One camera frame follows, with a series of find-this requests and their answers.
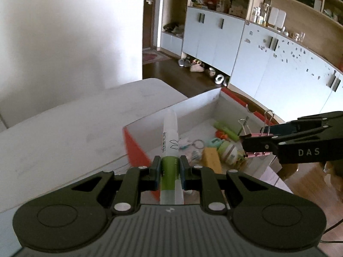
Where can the dark brown door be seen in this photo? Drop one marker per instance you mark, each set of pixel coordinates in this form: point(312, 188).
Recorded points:
point(151, 13)

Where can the red cardboard box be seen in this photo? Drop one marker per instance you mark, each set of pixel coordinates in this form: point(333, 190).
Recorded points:
point(203, 104)

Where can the orange plastic piece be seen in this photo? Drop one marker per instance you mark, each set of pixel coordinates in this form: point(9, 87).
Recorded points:
point(221, 134)

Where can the patterned door rug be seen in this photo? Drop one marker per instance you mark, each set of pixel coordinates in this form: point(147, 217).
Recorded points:
point(155, 57)

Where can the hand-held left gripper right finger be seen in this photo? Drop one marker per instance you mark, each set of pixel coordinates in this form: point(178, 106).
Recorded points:
point(183, 171)

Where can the green highlighter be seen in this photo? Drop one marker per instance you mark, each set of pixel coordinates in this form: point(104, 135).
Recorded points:
point(226, 131)

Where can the tall glass jar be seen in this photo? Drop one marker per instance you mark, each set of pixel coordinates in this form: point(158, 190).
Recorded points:
point(265, 10)

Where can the white canister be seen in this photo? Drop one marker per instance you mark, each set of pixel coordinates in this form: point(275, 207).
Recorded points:
point(276, 17)

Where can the round green white tape dispenser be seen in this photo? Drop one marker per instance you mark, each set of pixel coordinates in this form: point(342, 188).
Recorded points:
point(227, 151)

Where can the pink binder clip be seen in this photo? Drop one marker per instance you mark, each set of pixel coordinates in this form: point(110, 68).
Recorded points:
point(254, 154)

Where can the small pale shoe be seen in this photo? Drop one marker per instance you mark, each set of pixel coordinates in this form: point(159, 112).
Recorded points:
point(212, 72)

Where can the teal plastic piece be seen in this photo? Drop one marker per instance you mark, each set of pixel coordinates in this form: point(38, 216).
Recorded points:
point(214, 142)

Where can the drinking glass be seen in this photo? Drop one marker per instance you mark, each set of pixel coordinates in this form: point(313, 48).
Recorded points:
point(298, 36)

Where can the black white shoe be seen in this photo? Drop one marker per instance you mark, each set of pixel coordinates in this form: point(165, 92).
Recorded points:
point(220, 79)

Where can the white green marker pen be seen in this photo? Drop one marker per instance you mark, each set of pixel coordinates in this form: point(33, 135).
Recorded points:
point(170, 139)

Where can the grey and wood cabinet wall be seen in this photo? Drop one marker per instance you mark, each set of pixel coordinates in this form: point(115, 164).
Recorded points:
point(268, 53)

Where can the grey shoe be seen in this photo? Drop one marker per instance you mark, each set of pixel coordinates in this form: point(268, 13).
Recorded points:
point(184, 62)

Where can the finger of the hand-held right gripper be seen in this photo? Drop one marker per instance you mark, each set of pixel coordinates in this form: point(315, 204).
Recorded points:
point(278, 129)
point(260, 144)

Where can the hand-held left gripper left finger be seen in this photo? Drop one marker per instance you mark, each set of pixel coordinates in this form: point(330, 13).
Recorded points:
point(158, 171)

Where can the pink white shoe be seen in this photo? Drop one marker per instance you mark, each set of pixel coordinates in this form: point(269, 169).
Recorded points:
point(197, 67)

